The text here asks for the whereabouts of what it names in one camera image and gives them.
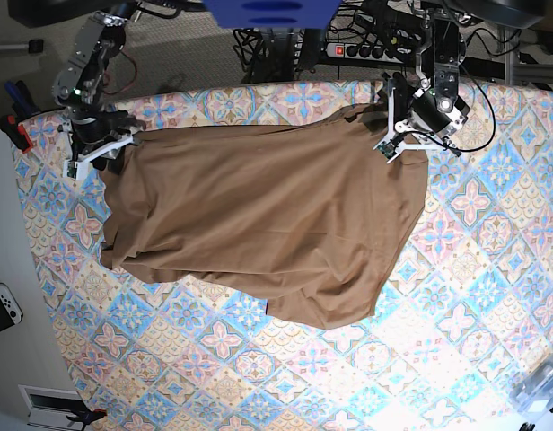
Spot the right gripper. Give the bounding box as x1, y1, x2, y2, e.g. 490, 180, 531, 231
58, 110, 146, 180

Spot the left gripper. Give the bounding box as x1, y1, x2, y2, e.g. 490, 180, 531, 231
364, 72, 468, 163

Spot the red black clamp upper left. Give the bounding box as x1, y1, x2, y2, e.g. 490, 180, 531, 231
0, 115, 33, 154

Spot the white power strip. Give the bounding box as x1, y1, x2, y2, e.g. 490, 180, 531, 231
325, 42, 402, 65

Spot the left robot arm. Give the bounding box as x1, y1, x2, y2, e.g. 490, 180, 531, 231
360, 1, 470, 163

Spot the brown t-shirt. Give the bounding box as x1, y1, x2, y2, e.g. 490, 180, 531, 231
100, 105, 428, 330

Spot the clear plastic box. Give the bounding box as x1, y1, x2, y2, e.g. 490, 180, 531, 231
509, 354, 553, 422

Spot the white floor vent box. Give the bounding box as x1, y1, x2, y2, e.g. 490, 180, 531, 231
18, 384, 85, 430

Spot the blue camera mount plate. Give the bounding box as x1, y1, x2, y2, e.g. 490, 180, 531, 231
203, 0, 341, 29

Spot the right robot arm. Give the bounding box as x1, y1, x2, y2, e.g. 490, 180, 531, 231
52, 2, 146, 180

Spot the game console with white controller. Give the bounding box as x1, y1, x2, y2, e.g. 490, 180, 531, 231
0, 283, 23, 332

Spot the patterned colourful tablecloth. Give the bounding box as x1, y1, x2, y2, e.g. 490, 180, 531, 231
13, 84, 553, 430

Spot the black clamp lower left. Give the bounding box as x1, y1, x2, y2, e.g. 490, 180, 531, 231
66, 408, 107, 427

